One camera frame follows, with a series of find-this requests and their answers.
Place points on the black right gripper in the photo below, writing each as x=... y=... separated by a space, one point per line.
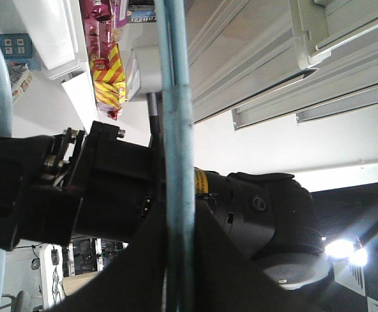
x=93 y=184

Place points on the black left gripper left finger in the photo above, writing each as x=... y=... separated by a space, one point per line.
x=134 y=280

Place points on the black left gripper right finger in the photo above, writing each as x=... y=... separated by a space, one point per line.
x=226 y=280

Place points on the light blue plastic basket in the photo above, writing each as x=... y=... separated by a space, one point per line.
x=179 y=283

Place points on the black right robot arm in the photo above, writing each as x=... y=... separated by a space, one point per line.
x=269 y=217

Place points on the red yellow striped snack bag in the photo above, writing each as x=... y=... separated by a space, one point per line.
x=109 y=82

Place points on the white store shelving unit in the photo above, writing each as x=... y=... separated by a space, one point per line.
x=258 y=59

